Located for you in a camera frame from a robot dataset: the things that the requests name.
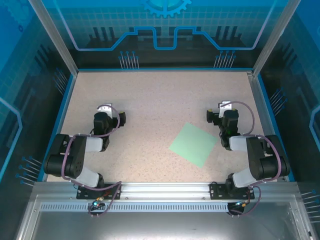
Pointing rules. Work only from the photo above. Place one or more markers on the light green paper sheet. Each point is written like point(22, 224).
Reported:
point(192, 145)

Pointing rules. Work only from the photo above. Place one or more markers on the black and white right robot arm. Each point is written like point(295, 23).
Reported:
point(260, 160)

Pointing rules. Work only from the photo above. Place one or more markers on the grey sheet metal cover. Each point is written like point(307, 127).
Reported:
point(150, 227)

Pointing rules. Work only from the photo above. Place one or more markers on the aluminium base beam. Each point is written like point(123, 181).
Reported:
point(165, 190)

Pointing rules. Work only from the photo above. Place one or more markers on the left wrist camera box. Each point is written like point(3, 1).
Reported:
point(105, 108)

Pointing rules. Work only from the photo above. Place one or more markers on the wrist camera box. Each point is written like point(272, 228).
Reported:
point(105, 108)
point(226, 103)

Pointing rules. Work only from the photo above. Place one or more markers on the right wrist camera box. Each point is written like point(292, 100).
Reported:
point(226, 103)

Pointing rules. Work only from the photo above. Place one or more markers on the aluminium side rail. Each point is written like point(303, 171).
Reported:
point(259, 100)

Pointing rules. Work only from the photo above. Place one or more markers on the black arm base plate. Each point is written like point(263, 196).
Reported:
point(216, 191)
point(81, 192)

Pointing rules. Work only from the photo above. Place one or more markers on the blue printed enclosure panel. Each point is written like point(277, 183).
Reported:
point(160, 25)
point(20, 75)
point(300, 75)

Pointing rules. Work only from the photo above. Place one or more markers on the aluminium frame post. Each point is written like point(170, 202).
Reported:
point(274, 37)
point(55, 37)

